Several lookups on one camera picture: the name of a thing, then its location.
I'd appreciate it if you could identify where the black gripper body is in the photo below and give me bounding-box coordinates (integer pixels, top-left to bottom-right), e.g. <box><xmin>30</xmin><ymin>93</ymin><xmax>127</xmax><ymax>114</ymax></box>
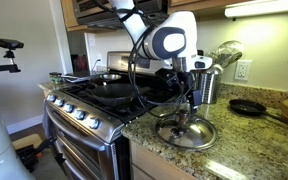
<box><xmin>178</xmin><ymin>69</ymin><xmax>196</xmax><ymax>94</ymax></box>

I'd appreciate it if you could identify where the steel lid with dark knob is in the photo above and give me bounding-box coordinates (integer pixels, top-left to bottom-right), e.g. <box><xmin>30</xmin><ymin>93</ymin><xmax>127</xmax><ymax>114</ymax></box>
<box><xmin>154</xmin><ymin>109</ymin><xmax>219</xmax><ymax>151</ymax></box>

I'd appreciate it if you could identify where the black frying pan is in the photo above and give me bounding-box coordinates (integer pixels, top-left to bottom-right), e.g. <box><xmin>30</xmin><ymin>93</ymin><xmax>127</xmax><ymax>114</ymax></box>
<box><xmin>90</xmin><ymin>82</ymin><xmax>152</xmax><ymax>108</ymax></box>

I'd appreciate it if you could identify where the stainless steel frying pan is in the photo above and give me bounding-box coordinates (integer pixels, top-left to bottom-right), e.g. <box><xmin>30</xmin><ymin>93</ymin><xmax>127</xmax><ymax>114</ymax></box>
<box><xmin>95</xmin><ymin>73</ymin><xmax>123</xmax><ymax>84</ymax></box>

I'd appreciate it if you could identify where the perforated steel utensil holder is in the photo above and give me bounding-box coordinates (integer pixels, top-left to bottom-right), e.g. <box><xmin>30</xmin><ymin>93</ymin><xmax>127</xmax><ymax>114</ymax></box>
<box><xmin>197</xmin><ymin>64</ymin><xmax>223</xmax><ymax>105</ymax></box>

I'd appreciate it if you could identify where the small black skillet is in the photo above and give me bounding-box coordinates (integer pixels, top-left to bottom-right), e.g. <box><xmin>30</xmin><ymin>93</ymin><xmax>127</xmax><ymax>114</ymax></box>
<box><xmin>228</xmin><ymin>98</ymin><xmax>288</xmax><ymax>125</ymax></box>

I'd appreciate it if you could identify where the stainless steel gas stove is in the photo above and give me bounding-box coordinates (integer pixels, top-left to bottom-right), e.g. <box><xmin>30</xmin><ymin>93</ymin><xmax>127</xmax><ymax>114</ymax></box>
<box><xmin>43</xmin><ymin>50</ymin><xmax>185</xmax><ymax>180</ymax></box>

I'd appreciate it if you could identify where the under-cabinet light bar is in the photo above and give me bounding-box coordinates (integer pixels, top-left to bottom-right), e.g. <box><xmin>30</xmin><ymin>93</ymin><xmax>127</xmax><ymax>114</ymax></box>
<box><xmin>224</xmin><ymin>0</ymin><xmax>288</xmax><ymax>19</ymax></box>

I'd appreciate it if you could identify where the flat dark tablet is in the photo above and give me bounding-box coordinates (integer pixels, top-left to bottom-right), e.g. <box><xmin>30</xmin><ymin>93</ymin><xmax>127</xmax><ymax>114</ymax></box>
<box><xmin>61</xmin><ymin>73</ymin><xmax>97</xmax><ymax>84</ymax></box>

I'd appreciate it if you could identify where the steel range hood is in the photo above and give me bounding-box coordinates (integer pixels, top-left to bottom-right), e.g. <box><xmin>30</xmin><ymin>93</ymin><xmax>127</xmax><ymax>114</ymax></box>
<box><xmin>72</xmin><ymin>0</ymin><xmax>169</xmax><ymax>30</ymax></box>

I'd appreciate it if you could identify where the small glass jar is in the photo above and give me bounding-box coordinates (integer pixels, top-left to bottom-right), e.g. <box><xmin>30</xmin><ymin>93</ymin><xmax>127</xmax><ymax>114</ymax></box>
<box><xmin>48</xmin><ymin>71</ymin><xmax>64</xmax><ymax>85</ymax></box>

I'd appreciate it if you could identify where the black floor stand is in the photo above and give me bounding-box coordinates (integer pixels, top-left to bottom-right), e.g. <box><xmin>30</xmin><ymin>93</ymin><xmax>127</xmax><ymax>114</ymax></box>
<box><xmin>15</xmin><ymin>134</ymin><xmax>67</xmax><ymax>174</ymax></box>

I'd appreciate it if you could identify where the tan floor mat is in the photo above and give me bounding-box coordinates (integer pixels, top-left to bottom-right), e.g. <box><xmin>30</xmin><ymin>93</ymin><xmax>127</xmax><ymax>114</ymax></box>
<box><xmin>11</xmin><ymin>133</ymin><xmax>44</xmax><ymax>152</ymax></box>

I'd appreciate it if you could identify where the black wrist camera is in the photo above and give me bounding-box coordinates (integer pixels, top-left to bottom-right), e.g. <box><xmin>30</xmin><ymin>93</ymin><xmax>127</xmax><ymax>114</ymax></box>
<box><xmin>155</xmin><ymin>67</ymin><xmax>182</xmax><ymax>88</ymax></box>

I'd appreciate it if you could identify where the white wall outlet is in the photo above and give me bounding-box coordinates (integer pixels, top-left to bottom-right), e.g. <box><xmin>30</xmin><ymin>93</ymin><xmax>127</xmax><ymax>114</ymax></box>
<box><xmin>234</xmin><ymin>59</ymin><xmax>253</xmax><ymax>82</ymax></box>

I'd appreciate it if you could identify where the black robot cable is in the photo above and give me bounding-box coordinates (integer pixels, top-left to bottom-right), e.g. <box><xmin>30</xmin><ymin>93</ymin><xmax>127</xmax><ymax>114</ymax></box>
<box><xmin>92</xmin><ymin>0</ymin><xmax>193</xmax><ymax>119</ymax></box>

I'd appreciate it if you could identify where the wooden wall cabinet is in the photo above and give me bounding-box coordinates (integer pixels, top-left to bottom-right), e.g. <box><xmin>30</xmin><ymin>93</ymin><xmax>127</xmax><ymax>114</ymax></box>
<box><xmin>167</xmin><ymin>0</ymin><xmax>252</xmax><ymax>16</ymax></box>
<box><xmin>59</xmin><ymin>0</ymin><xmax>92</xmax><ymax>33</ymax></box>

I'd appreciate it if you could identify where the steel oven door handle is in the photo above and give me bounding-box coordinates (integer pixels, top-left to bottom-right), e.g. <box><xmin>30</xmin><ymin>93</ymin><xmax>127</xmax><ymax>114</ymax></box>
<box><xmin>44</xmin><ymin>103</ymin><xmax>108</xmax><ymax>153</ymax></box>

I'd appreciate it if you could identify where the black camera on stand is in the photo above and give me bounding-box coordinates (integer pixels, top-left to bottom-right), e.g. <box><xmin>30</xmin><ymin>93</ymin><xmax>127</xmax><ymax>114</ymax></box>
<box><xmin>0</xmin><ymin>37</ymin><xmax>25</xmax><ymax>74</ymax></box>

